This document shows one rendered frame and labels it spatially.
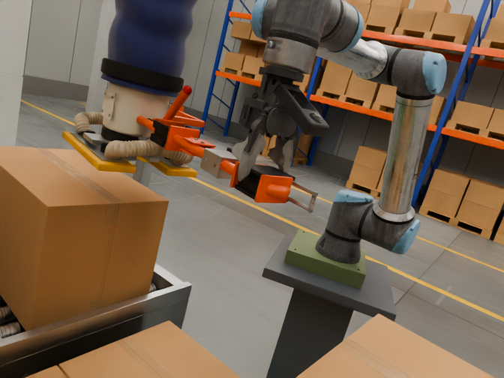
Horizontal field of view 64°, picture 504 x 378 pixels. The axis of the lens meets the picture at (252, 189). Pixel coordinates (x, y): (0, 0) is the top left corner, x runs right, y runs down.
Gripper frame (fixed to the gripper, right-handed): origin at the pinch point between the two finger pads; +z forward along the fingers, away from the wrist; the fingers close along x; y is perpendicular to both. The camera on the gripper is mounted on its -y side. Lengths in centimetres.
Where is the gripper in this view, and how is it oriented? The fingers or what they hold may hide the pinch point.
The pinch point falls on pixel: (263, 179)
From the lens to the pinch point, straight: 75.1
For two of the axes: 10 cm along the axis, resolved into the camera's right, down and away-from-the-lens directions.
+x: -7.7, -0.5, -6.4
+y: -5.9, -3.4, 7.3
